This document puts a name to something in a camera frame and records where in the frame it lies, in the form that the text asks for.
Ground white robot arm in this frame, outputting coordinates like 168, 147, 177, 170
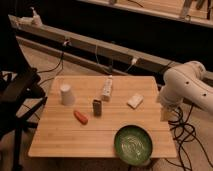
157, 61, 213, 121

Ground green ceramic bowl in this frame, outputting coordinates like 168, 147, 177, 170
114, 125, 153, 166

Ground dark grey eraser block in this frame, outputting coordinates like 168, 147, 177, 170
93, 99, 102, 116

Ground white sponge block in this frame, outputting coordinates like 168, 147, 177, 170
127, 93, 143, 109

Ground white tube bottle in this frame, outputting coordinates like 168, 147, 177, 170
101, 76, 113, 101

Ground orange carrot toy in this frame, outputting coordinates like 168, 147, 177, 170
74, 111, 88, 125

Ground wooden table board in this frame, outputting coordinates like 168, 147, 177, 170
28, 76, 177, 158

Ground black chair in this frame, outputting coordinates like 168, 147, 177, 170
0, 68, 47, 171

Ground white spray bottle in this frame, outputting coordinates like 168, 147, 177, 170
31, 7, 43, 27

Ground black floor cables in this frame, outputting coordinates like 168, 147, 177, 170
165, 104, 213, 171

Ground grey metal rail beam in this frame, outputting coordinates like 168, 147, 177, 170
9, 15, 213, 85

